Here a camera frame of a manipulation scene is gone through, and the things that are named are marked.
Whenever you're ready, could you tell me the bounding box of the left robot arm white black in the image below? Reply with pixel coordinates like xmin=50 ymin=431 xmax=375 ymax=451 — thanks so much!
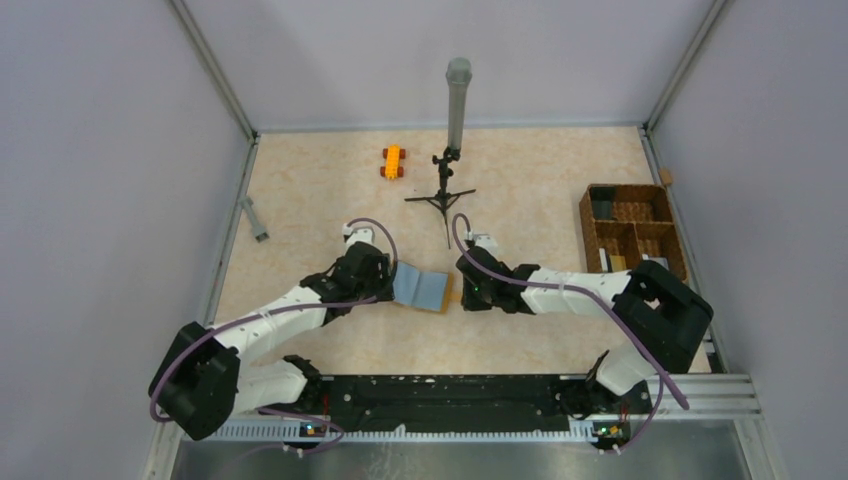
xmin=148 ymin=241 xmax=393 ymax=440

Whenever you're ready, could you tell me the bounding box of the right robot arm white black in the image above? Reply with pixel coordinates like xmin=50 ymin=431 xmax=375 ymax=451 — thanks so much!
xmin=456 ymin=245 xmax=714 ymax=412

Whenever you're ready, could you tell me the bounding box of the gold card stack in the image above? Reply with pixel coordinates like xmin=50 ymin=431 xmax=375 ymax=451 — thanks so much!
xmin=599 ymin=248 xmax=628 ymax=273

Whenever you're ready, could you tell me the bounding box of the black card stack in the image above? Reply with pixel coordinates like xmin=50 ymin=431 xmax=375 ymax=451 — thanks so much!
xmin=588 ymin=186 xmax=617 ymax=221

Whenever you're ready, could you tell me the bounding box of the silver card stack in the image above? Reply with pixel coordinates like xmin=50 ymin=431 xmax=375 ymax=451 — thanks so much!
xmin=642 ymin=254 xmax=670 ymax=270

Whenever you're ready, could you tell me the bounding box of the orange toy block car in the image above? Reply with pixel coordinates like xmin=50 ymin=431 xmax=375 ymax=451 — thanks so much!
xmin=379 ymin=144 xmax=406 ymax=180

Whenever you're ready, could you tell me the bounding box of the woven wicker divided basket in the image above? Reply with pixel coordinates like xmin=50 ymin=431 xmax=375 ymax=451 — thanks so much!
xmin=578 ymin=184 xmax=688 ymax=282

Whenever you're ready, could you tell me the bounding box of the small wooden block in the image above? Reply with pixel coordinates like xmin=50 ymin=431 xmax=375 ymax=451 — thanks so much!
xmin=658 ymin=168 xmax=673 ymax=187

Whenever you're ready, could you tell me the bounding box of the grey microphone on tripod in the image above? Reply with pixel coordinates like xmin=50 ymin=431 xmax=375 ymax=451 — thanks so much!
xmin=404 ymin=57 xmax=476 ymax=249

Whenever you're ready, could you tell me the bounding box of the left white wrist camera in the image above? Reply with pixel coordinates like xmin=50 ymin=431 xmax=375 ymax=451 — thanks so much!
xmin=342 ymin=225 xmax=375 ymax=248

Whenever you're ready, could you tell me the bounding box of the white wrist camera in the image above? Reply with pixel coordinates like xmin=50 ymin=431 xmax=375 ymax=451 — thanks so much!
xmin=342 ymin=225 xmax=375 ymax=248
xmin=465 ymin=231 xmax=498 ymax=256

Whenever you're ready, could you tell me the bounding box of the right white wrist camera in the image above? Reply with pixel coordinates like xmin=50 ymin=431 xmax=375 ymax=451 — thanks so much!
xmin=465 ymin=231 xmax=498 ymax=256

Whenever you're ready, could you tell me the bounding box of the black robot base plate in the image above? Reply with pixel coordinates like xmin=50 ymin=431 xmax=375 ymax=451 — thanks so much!
xmin=283 ymin=355 xmax=652 ymax=434

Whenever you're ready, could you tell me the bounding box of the grey metal bracket tool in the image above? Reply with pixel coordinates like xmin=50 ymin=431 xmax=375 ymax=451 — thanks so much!
xmin=239 ymin=195 xmax=269 ymax=243

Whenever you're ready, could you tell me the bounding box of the white slotted cable duct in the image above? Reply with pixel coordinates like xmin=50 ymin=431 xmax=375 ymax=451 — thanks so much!
xmin=207 ymin=418 xmax=627 ymax=444

